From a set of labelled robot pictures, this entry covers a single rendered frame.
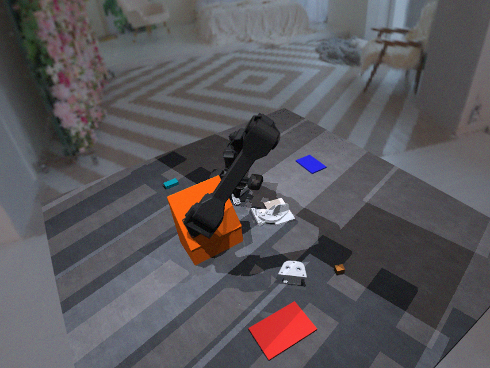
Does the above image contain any small cyan block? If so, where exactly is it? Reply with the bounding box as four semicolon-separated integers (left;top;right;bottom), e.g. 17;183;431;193
163;178;179;189

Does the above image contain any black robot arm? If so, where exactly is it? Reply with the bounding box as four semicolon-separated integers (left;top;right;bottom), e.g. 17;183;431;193
182;113;281;239

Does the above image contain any blue flat plate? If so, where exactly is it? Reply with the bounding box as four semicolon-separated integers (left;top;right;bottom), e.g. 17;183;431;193
296;155;327;174

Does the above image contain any white metal mounting plate with holes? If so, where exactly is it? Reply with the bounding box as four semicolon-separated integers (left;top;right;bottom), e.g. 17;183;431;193
251;208;270;226

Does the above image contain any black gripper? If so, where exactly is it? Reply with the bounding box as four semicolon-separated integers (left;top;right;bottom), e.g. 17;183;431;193
208;165;263;198

